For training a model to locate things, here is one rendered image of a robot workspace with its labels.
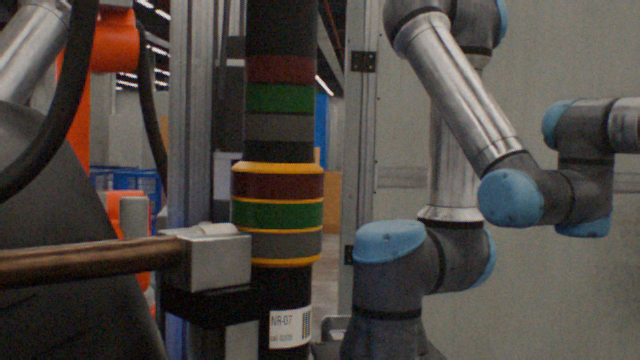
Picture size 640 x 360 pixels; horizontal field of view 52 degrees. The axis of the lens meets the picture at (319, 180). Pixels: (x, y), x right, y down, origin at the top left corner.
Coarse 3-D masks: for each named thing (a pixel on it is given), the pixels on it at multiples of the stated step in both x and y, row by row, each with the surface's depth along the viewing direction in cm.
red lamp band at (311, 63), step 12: (252, 60) 29; (264, 60) 29; (276, 60) 29; (288, 60) 29; (300, 60) 29; (312, 60) 30; (252, 72) 29; (264, 72) 29; (276, 72) 29; (288, 72) 29; (300, 72) 29; (312, 72) 30; (312, 84) 30
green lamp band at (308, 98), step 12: (252, 96) 29; (264, 96) 29; (276, 96) 29; (288, 96) 29; (300, 96) 29; (312, 96) 30; (252, 108) 29; (264, 108) 29; (276, 108) 29; (288, 108) 29; (300, 108) 29; (312, 108) 30
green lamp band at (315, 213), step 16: (240, 208) 29; (256, 208) 29; (272, 208) 29; (288, 208) 29; (304, 208) 29; (320, 208) 30; (240, 224) 29; (256, 224) 29; (272, 224) 29; (288, 224) 29; (304, 224) 29; (320, 224) 30
